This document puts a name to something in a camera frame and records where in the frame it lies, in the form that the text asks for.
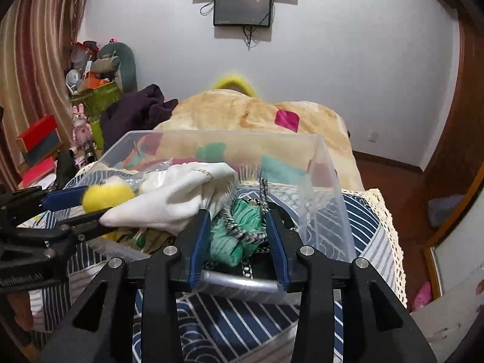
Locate yellow felt ball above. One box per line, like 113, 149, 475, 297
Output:
81, 176, 135, 213

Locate floral yellow green scarf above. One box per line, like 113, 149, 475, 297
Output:
113, 228, 176, 254

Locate green knitted cloth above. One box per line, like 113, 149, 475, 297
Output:
208, 199, 266, 268

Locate black white braided cord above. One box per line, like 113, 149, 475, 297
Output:
216, 171, 275, 279

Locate white drawstring pouch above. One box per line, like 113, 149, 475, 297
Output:
100, 162, 236, 236

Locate clear plastic storage box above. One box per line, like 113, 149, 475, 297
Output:
82, 130, 356, 303

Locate red box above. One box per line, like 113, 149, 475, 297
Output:
16, 114, 57, 152

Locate blue white patterned tablecloth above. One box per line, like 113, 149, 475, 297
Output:
29, 188, 407, 362

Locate pink bunny toy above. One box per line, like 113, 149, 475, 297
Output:
71, 103, 93, 154

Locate green bottle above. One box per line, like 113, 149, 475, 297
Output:
90, 118, 104, 150

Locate green cardboard box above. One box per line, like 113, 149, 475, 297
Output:
70, 82, 121, 120

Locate dark purple garment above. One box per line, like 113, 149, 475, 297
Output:
100, 83, 179, 152

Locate beige patchwork blanket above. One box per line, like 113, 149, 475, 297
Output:
155, 89, 364, 191

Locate wooden wardrobe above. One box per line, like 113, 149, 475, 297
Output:
401, 0, 483, 241

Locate white sliding door with hearts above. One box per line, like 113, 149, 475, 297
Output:
412, 185, 483, 362

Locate grey green plush toy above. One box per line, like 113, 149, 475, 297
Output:
91, 42, 138, 93

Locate striped brown curtain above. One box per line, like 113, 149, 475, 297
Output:
1, 0, 86, 191

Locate yellow green fuzzy hoop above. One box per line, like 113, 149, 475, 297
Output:
212, 74, 258, 97

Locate small black wall monitor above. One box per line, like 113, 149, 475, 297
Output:
213, 0, 273, 28

